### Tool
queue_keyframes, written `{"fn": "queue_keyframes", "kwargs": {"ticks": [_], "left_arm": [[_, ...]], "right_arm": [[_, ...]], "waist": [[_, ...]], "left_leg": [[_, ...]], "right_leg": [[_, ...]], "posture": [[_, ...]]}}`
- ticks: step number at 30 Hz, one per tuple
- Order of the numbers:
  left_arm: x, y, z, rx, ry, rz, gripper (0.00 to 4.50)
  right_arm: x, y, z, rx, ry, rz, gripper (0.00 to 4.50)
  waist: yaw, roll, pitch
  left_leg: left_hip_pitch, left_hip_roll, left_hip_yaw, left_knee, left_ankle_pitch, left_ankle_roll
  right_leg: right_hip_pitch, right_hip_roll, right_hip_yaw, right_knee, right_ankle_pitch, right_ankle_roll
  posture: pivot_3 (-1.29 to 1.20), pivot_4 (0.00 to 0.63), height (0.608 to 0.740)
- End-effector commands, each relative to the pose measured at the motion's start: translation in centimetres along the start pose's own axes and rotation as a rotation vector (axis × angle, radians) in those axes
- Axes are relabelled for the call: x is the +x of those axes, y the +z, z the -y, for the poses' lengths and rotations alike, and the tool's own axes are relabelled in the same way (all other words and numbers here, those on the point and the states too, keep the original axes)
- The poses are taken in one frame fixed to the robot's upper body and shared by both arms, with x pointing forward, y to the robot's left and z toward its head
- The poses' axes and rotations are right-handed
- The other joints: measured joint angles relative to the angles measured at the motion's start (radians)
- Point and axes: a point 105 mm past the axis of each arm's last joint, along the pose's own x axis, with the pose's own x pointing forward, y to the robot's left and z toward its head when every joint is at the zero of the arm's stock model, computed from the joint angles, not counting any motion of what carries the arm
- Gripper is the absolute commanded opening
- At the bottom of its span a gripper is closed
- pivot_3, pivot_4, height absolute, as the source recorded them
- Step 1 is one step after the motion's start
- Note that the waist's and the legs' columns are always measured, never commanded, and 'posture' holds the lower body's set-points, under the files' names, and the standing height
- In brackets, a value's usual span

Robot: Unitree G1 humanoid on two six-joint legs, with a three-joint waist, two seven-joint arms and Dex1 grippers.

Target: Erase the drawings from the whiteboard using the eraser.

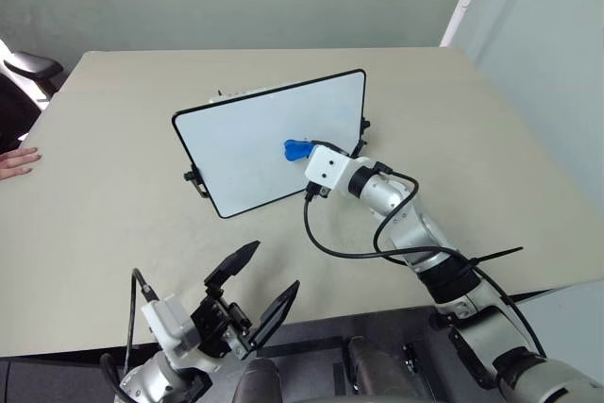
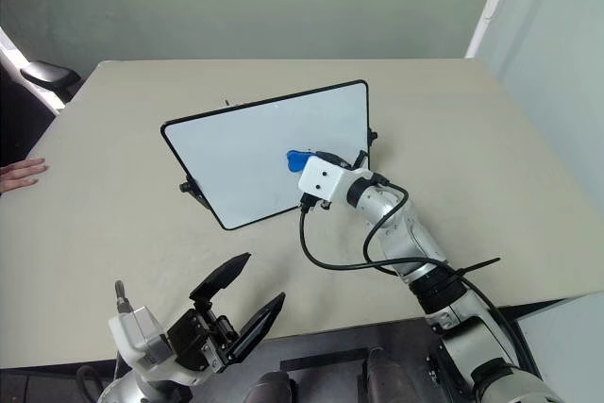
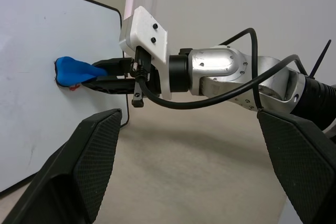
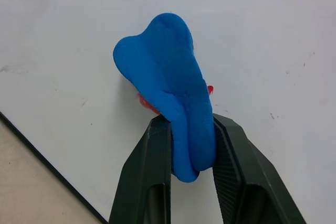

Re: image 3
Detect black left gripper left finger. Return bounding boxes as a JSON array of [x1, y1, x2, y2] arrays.
[[0, 108, 123, 224]]

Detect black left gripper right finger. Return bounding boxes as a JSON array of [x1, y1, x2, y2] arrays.
[[256, 110, 336, 224]]

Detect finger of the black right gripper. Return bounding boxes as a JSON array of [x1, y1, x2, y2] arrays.
[[91, 58, 132, 77], [82, 75, 138, 95]]

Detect blue whiteboard eraser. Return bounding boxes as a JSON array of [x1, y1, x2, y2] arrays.
[[54, 56, 109, 89]]

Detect black-framed whiteboard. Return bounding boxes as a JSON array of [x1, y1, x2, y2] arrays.
[[0, 0, 131, 196]]

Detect black zip tie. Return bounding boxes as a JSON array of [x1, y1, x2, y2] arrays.
[[309, 39, 332, 80]]

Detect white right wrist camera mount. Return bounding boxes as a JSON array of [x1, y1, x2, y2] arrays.
[[118, 6, 169, 101]]

